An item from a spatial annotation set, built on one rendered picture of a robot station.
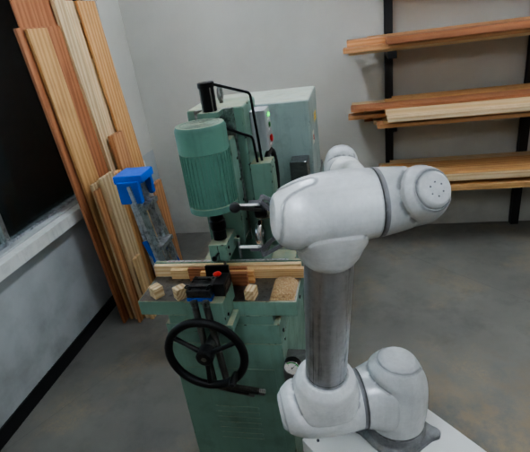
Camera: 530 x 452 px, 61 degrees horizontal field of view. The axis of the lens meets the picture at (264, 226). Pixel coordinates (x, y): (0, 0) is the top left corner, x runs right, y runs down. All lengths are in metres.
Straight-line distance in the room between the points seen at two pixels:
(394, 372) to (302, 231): 0.56
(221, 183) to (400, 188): 0.84
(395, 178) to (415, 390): 0.61
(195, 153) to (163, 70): 2.61
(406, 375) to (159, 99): 3.37
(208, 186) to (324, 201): 0.81
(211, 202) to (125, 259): 1.65
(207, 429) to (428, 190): 1.57
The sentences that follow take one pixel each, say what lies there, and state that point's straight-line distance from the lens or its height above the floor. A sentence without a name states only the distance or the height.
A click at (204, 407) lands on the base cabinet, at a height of 0.37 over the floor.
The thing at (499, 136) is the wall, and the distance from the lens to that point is 4.03.
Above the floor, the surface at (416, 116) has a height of 1.08.
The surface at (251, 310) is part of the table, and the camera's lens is 1.62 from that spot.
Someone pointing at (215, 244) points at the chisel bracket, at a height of 1.07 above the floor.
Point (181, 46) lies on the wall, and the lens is 3.98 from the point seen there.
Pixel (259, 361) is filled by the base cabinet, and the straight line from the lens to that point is 1.77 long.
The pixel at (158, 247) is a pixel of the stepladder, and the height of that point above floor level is 0.74.
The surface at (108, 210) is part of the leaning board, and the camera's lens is 2.99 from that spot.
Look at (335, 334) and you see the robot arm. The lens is 0.99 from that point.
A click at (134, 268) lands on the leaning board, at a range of 3.15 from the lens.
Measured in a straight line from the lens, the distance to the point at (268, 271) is 1.70.
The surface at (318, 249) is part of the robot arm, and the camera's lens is 0.80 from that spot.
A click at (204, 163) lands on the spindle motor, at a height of 1.39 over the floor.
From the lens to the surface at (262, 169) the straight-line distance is 1.73.
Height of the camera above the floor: 1.79
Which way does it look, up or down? 24 degrees down
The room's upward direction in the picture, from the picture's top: 8 degrees counter-clockwise
